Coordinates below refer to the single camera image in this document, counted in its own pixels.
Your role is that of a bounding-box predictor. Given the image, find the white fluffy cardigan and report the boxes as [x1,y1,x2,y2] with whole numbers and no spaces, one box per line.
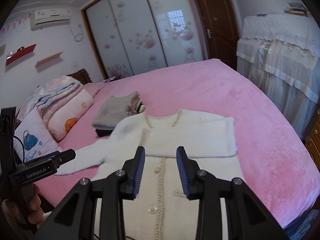
[57,109,243,239]

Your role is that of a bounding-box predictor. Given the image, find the person's left hand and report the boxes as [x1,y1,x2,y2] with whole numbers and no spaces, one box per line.
[2,184,44,231]

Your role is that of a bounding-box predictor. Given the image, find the white pillow with bag print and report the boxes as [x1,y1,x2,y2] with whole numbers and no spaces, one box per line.
[14,108,62,162]

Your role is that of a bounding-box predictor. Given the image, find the pink cartoon pillow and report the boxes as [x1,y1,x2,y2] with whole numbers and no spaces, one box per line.
[47,89,93,141]

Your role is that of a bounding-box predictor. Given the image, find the folded floral quilt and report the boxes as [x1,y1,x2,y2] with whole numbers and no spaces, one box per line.
[17,75,83,125]

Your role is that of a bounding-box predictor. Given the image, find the grey folded sweater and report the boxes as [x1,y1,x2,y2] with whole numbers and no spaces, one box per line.
[92,91,143,131]

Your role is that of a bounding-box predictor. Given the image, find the pink bed blanket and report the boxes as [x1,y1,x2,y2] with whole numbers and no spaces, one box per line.
[39,60,319,239]

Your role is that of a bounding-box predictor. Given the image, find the wooden headboard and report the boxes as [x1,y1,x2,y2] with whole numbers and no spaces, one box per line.
[68,69,92,85]

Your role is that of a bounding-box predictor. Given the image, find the white air conditioner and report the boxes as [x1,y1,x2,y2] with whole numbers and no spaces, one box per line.
[30,8,72,30]

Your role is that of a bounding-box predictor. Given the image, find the white lace-covered furniture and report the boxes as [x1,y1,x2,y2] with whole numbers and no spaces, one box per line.
[236,14,319,139]

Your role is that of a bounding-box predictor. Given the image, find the floral sliding wardrobe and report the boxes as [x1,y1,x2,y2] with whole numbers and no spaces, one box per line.
[82,0,204,77]

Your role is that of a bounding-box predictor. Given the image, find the brown wooden door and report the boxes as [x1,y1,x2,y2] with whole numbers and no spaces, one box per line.
[195,0,239,70]

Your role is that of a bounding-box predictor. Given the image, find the books on covered furniture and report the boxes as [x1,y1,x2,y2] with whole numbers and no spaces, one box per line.
[284,3,308,16]

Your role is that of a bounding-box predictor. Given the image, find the black cable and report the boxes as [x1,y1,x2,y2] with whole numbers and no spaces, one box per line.
[13,135,26,164]

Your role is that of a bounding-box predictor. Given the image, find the pink wall shelf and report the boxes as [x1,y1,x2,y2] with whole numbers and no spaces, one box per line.
[35,51,63,68]

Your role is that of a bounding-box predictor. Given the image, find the red wall shelf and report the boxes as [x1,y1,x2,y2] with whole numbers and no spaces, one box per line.
[6,44,36,66]

